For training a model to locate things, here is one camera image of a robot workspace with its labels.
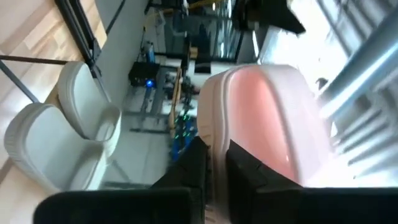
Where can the grey rubber slide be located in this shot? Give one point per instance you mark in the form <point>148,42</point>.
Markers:
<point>53,146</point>
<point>90,102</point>

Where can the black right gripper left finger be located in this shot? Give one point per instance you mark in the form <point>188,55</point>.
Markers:
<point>124,205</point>

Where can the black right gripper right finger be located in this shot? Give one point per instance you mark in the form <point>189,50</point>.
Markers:
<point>280,205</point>

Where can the pink rubber slide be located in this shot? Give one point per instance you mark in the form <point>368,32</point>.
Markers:
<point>258,118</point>

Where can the black computer with blue light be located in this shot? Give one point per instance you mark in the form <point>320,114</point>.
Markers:
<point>144,74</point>

